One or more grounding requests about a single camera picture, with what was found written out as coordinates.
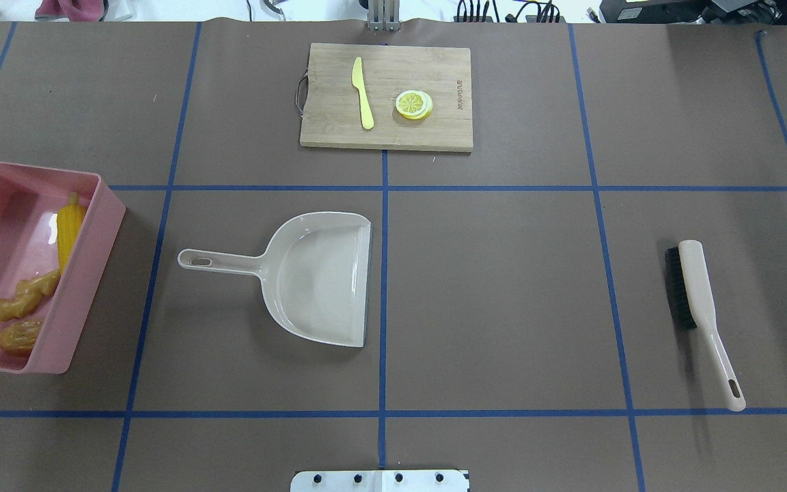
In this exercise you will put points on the yellow toy lemon slice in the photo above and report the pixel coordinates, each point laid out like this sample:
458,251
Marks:
414,104

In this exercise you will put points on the beige hand brush black bristles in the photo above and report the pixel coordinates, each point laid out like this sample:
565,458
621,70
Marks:
692,302

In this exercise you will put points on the aluminium frame post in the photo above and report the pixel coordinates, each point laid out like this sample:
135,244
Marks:
383,15

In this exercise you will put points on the yellow toy corn cob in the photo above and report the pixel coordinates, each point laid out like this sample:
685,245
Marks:
69,220

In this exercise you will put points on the bamboo cutting board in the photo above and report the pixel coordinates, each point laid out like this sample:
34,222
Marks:
330,112

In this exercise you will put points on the brown toy potato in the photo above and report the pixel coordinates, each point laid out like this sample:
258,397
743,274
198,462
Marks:
20,337

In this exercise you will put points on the black monitor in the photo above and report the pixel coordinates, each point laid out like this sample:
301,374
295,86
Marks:
689,12

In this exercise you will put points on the metal mounting plate with bolts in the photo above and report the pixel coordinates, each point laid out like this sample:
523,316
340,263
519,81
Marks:
382,480

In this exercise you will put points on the beige plastic dustpan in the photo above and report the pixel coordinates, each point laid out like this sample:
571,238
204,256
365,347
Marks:
313,275

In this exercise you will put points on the yellow plastic toy knife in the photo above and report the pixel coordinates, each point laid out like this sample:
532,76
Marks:
358,82

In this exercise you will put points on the tan toy ginger root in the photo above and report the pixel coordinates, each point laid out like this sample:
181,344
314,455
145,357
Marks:
28,294

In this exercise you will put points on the pink plastic bin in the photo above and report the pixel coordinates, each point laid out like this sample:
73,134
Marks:
30,197

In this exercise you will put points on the pink cloth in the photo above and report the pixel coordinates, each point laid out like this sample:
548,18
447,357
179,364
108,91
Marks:
74,11

